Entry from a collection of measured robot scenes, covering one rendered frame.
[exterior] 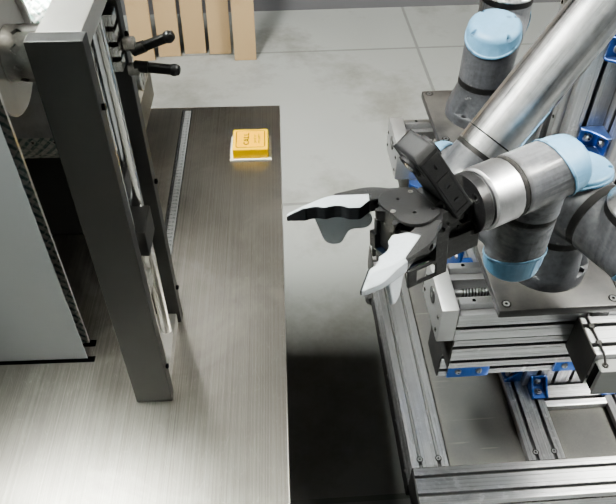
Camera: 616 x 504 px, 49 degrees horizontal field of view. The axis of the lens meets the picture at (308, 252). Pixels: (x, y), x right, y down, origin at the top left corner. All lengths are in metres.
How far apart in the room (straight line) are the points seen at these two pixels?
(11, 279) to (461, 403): 1.22
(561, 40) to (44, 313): 0.77
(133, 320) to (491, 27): 1.03
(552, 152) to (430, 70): 2.72
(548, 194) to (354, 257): 1.66
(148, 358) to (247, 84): 2.56
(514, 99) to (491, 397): 1.07
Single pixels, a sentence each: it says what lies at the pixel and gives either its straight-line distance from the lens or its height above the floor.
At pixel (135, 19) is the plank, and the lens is 3.60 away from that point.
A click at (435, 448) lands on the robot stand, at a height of 0.21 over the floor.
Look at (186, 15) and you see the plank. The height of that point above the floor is 0.19.
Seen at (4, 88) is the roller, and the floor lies 1.32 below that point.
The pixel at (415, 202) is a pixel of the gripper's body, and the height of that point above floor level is 1.25.
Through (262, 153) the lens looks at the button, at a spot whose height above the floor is 0.91.
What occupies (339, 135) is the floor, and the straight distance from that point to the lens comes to 3.01.
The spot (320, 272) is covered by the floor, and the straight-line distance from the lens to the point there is 2.37.
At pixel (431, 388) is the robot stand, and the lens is 1.84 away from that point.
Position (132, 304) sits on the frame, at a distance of 0.83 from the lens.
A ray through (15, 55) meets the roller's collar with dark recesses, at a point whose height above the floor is 1.35.
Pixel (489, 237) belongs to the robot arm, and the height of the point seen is 1.12.
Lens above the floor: 1.71
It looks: 45 degrees down
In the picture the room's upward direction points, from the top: straight up
